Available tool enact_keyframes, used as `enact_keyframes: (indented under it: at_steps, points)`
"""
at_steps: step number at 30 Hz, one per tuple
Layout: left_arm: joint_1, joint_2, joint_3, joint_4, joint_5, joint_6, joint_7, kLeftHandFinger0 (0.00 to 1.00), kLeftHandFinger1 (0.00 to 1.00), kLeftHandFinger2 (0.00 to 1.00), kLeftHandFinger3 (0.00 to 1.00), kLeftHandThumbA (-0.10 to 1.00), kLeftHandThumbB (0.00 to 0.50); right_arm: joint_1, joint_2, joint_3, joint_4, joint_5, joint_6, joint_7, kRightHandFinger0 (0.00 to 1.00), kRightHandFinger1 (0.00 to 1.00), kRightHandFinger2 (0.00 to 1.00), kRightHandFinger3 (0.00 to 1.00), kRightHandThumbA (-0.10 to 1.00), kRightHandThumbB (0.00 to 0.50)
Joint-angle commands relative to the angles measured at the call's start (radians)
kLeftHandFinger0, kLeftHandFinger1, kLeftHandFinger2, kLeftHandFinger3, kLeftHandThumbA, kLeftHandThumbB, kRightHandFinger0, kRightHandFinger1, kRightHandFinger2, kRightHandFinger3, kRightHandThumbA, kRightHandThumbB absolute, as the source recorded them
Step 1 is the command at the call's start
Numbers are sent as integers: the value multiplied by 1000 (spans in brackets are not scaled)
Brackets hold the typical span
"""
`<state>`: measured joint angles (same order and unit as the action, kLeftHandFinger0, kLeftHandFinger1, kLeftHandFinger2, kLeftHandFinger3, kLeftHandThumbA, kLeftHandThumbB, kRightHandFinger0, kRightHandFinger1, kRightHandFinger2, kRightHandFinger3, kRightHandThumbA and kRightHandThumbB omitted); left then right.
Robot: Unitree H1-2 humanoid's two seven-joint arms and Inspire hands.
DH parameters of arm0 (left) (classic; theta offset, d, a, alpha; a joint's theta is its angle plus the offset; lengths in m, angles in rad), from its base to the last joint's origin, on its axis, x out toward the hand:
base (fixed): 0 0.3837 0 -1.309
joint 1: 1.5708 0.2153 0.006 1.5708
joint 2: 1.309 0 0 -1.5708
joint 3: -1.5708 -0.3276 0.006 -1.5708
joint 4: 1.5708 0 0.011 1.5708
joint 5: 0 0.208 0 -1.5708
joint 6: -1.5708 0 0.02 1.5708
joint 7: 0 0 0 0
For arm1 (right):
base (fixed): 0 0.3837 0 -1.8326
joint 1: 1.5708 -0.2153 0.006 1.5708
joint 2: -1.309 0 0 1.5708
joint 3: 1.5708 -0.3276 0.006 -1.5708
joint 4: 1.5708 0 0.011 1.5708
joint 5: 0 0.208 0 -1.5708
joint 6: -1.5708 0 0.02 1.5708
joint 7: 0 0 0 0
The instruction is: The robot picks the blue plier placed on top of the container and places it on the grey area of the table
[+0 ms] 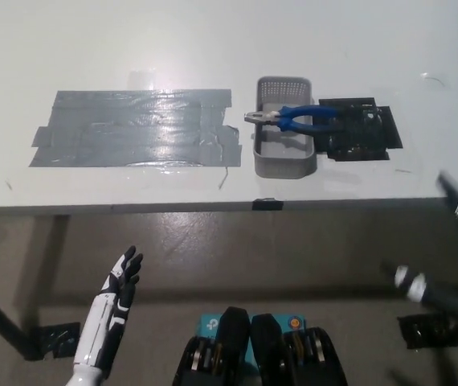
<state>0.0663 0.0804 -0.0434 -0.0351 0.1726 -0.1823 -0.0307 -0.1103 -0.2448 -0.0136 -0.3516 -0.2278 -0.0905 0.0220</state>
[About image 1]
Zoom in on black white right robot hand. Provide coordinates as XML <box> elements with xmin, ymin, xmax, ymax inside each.
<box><xmin>379</xmin><ymin>170</ymin><xmax>458</xmax><ymax>322</ymax></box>

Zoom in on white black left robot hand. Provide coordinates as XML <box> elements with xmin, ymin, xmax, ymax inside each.
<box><xmin>66</xmin><ymin>244</ymin><xmax>145</xmax><ymax>386</ymax></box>

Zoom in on black floor tape patch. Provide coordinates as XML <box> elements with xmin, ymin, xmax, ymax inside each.
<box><xmin>23</xmin><ymin>321</ymin><xmax>82</xmax><ymax>361</ymax></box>
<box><xmin>397</xmin><ymin>311</ymin><xmax>458</xmax><ymax>350</ymax></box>

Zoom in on black diagonal table brace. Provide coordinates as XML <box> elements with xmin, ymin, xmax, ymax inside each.
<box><xmin>0</xmin><ymin>277</ymin><xmax>39</xmax><ymax>361</ymax></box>

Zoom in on grey duct tape patch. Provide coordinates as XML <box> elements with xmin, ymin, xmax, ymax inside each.
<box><xmin>27</xmin><ymin>88</ymin><xmax>243</xmax><ymax>169</ymax></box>

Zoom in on thin curled dark thread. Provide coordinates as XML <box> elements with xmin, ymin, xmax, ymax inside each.
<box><xmin>421</xmin><ymin>72</ymin><xmax>449</xmax><ymax>88</ymax></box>

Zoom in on black teal robot body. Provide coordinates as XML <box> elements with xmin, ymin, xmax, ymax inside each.
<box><xmin>172</xmin><ymin>306</ymin><xmax>350</xmax><ymax>386</ymax></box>

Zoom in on grey perforated plastic basket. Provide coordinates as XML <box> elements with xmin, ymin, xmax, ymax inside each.
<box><xmin>251</xmin><ymin>76</ymin><xmax>319</xmax><ymax>178</ymax></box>

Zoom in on blue handled pliers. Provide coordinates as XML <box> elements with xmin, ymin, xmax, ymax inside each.
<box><xmin>243</xmin><ymin>105</ymin><xmax>345</xmax><ymax>133</ymax></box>

